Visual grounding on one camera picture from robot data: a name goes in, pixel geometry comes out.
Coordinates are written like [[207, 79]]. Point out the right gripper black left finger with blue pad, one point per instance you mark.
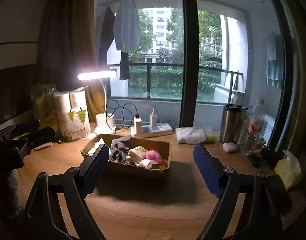
[[42, 217]]

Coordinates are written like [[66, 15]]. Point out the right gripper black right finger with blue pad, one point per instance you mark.
[[263, 204]]

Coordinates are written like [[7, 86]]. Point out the pink plush toy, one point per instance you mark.
[[155, 156]]

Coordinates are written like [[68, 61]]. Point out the white knitted cloth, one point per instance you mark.
[[96, 145]]

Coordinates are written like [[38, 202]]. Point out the green yellow plastic bag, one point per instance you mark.
[[42, 96]]

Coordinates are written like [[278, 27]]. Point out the yellow tissue bag right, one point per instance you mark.
[[289, 170]]

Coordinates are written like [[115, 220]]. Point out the brown cardboard box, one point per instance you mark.
[[164, 149]]

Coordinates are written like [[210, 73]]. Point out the white desk lamp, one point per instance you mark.
[[95, 91]]

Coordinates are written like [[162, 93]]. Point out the clear plastic water bottle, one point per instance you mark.
[[255, 124]]

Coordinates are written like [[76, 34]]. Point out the white earbud case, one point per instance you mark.
[[230, 147]]

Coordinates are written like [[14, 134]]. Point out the white charger adapter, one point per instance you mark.
[[153, 117]]

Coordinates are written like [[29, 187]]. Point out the white power strip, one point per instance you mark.
[[151, 132]]

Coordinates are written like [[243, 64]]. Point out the steel thermos cup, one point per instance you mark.
[[230, 122]]

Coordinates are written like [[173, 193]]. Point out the folded white towel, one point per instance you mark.
[[196, 135]]

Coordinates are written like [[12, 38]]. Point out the brown curtain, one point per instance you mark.
[[66, 44]]

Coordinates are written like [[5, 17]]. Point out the hanging dark garment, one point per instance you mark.
[[124, 66]]

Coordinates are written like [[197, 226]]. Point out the black balcony railing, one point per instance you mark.
[[157, 81]]

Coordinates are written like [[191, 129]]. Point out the hanging grey shirt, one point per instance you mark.
[[126, 29]]

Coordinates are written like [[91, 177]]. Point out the white charger with black cable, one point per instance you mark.
[[136, 129]]

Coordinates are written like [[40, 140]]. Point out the black window frame post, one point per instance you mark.
[[191, 63]]

